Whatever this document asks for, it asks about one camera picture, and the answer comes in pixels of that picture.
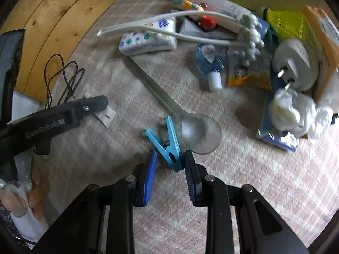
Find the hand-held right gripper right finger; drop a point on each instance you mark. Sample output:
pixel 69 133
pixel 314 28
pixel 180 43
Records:
pixel 189 177

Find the checked tablecloth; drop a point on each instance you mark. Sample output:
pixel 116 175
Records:
pixel 106 150

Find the white plastic massager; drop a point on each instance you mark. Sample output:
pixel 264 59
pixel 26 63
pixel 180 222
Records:
pixel 250 31

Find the red toy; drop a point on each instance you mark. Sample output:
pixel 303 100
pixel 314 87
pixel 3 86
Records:
pixel 209 22

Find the white printed tube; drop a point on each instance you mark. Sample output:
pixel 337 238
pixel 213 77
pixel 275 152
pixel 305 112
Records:
pixel 225 5

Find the blue foil packet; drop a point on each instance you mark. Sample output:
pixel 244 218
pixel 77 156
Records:
pixel 280 140

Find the black screen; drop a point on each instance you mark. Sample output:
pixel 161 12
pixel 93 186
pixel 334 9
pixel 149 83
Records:
pixel 10 58

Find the clear plastic bag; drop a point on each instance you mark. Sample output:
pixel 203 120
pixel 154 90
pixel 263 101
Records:
pixel 26 225

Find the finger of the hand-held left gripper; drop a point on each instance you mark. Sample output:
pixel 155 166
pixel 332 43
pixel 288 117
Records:
pixel 95 103

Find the orange box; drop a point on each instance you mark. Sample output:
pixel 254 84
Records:
pixel 325 47

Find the metal spoon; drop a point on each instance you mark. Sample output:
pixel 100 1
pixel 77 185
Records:
pixel 201 135

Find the white printed tissue pack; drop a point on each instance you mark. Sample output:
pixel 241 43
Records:
pixel 148 43

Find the yellow snack packet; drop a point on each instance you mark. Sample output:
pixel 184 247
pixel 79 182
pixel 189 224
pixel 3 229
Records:
pixel 249 79

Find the white plug adapter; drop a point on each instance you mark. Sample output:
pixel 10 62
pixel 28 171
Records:
pixel 296 58

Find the crumpled white plastic bag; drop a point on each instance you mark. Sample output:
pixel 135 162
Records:
pixel 288 111

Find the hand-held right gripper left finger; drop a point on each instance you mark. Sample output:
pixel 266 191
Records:
pixel 149 180

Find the blue clothespin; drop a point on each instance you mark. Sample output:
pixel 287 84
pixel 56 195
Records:
pixel 169 148

